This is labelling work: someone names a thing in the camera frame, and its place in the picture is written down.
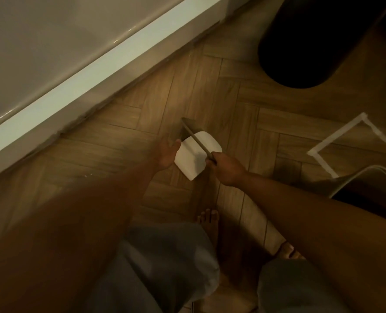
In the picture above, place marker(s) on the person's right hand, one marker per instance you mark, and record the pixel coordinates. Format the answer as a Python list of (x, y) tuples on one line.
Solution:
[(227, 169)]

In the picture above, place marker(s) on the person's left hand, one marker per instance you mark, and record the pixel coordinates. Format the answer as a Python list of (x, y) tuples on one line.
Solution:
[(167, 154)]

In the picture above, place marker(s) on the beige lid with white flap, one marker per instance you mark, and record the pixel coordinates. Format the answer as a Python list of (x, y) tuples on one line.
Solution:
[(188, 159)]

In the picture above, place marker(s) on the white tape square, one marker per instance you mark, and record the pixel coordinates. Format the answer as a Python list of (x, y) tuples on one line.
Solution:
[(343, 129)]

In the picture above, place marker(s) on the beige dust bin body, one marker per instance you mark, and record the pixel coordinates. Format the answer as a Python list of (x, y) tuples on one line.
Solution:
[(369, 185)]

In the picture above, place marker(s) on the person's left forearm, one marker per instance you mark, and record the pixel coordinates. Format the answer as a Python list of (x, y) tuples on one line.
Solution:
[(65, 241)]

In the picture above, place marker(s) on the person's right forearm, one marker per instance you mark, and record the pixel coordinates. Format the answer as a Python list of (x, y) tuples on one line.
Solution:
[(326, 237)]

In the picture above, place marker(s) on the person's left foot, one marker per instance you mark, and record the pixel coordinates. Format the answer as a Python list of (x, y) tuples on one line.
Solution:
[(209, 224)]

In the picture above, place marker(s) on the person's foot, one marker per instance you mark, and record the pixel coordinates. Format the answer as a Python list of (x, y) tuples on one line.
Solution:
[(289, 251), (209, 224)]

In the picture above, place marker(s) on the person's right foot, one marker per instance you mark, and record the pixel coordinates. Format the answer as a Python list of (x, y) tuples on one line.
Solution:
[(289, 251)]

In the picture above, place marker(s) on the grey trousers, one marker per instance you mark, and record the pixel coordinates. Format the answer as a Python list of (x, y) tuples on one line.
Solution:
[(170, 267)]

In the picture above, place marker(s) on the white cabinet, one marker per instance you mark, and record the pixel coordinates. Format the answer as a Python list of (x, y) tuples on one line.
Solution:
[(65, 45)]

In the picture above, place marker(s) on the tall black cylindrical pedestal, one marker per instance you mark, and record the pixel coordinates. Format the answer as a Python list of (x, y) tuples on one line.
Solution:
[(310, 45)]

